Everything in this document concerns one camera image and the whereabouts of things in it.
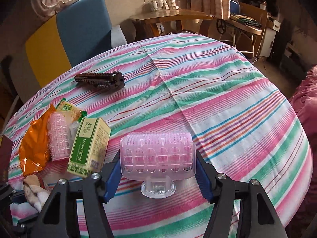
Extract green and yellow folded cloth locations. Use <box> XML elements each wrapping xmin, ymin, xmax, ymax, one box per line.
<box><xmin>230</xmin><ymin>14</ymin><xmax>262</xmax><ymax>28</ymax></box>

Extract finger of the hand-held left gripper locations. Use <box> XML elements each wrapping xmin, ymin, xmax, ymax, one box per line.
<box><xmin>0</xmin><ymin>185</ymin><xmax>41</xmax><ymax>231</ymax></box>

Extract small pink hair roller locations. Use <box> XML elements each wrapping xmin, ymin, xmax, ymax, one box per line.
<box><xmin>47</xmin><ymin>111</ymin><xmax>76</xmax><ymax>163</ymax></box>

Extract blue fan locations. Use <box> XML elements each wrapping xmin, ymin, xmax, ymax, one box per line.
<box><xmin>229</xmin><ymin>0</ymin><xmax>240</xmax><ymax>15</ymax></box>

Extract wooden side table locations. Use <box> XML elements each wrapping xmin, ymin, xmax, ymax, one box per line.
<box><xmin>129</xmin><ymin>9</ymin><xmax>216</xmax><ymax>40</ymax></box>

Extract blue and yellow armchair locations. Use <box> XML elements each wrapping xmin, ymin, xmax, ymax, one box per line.
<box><xmin>25</xmin><ymin>0</ymin><xmax>135</xmax><ymax>107</ymax></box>

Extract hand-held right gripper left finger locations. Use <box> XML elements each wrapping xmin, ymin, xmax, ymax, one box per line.
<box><xmin>30</xmin><ymin>151</ymin><xmax>123</xmax><ymax>238</ymax></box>

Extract striped pink and green cloth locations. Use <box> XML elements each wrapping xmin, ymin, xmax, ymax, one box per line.
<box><xmin>5</xmin><ymin>33</ymin><xmax>313</xmax><ymax>238</ymax></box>

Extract cracker packet with green ends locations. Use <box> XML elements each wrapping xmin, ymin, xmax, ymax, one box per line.
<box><xmin>56</xmin><ymin>97</ymin><xmax>88</xmax><ymax>129</ymax></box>

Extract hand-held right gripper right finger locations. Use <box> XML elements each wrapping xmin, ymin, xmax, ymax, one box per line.
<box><xmin>196</xmin><ymin>151</ymin><xmax>288</xmax><ymax>238</ymax></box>

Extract brown building block toy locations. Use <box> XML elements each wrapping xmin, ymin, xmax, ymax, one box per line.
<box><xmin>74</xmin><ymin>71</ymin><xmax>125</xmax><ymax>90</ymax></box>

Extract dark red box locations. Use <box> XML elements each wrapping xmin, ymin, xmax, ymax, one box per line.
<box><xmin>0</xmin><ymin>135</ymin><xmax>13</xmax><ymax>182</ymax></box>

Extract wooden chair with clothes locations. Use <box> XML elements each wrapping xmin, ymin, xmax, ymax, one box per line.
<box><xmin>217</xmin><ymin>2</ymin><xmax>269</xmax><ymax>57</ymax></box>

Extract white tea set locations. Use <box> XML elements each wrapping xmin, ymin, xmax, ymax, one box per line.
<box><xmin>148</xmin><ymin>0</ymin><xmax>180</xmax><ymax>12</ymax></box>

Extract white cabinet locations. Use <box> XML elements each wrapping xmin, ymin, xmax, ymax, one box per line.
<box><xmin>260</xmin><ymin>15</ymin><xmax>281</xmax><ymax>57</ymax></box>

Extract green and yellow carton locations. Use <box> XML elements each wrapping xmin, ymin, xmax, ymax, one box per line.
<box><xmin>67</xmin><ymin>117</ymin><xmax>111</xmax><ymax>178</ymax></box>

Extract large pink hair roller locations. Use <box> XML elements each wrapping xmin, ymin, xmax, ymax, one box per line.
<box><xmin>119</xmin><ymin>132</ymin><xmax>197</xmax><ymax>199</ymax></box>

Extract orange snack packet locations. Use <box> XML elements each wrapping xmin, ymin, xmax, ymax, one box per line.
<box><xmin>18</xmin><ymin>104</ymin><xmax>56</xmax><ymax>176</ymax></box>

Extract tan and white plush toy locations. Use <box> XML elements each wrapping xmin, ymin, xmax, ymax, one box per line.
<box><xmin>23</xmin><ymin>175</ymin><xmax>50</xmax><ymax>212</ymax></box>

